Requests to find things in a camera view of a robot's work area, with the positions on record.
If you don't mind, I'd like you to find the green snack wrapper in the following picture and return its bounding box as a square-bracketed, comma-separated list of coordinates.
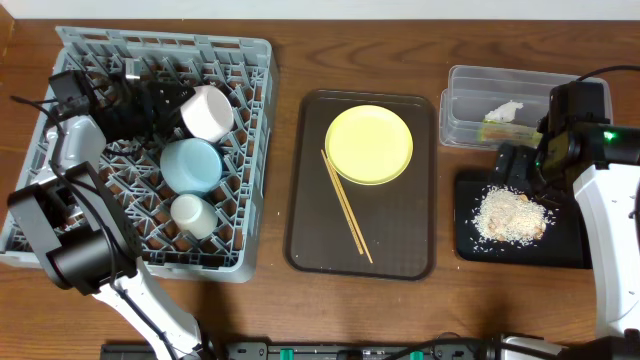
[477, 122, 542, 147]

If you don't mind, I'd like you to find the white tissue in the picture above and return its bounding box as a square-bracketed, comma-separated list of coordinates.
[484, 101, 524, 123]

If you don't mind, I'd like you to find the pile of rice waste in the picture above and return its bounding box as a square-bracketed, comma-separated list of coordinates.
[465, 185, 556, 247]

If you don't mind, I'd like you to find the light blue bowl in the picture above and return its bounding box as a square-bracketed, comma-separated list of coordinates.
[160, 138, 223, 196]

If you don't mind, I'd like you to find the small white cup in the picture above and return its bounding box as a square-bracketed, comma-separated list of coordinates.
[170, 194, 218, 239]

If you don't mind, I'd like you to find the yellow plate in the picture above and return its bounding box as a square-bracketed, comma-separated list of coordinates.
[324, 105, 414, 186]

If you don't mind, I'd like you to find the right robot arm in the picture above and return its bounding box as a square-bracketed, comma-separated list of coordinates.
[486, 122, 639, 359]

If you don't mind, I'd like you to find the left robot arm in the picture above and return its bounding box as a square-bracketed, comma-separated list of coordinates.
[7, 71, 214, 359]

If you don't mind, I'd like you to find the black waste tray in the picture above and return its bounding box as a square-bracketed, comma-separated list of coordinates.
[454, 170, 591, 269]

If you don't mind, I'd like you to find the clear plastic bin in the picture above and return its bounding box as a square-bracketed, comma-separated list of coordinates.
[439, 64, 615, 151]

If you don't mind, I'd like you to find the grey plastic dish rack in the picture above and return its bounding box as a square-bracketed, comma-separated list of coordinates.
[1, 27, 277, 283]

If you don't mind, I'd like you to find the brown serving tray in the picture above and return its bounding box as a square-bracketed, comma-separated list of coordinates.
[284, 90, 437, 281]

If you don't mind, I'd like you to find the wooden chopstick right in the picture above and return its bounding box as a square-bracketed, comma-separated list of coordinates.
[326, 155, 374, 264]

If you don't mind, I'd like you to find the wooden chopstick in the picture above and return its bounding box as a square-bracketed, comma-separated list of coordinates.
[320, 149, 364, 255]
[326, 155, 374, 264]

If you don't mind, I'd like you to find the wooden chopstick left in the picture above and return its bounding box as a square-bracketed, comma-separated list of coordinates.
[320, 149, 364, 255]

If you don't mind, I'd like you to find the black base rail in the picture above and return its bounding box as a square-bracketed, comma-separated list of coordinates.
[99, 342, 482, 360]

